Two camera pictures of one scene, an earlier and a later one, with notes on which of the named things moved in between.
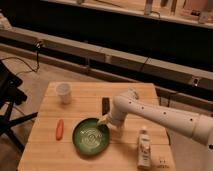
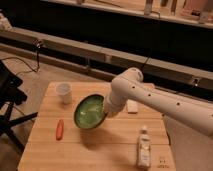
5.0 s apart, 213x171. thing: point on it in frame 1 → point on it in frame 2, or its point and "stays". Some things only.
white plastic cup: [64, 90] stays
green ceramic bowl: [90, 137] → [90, 111]
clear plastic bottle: [144, 150] stays
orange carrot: [59, 129] stays
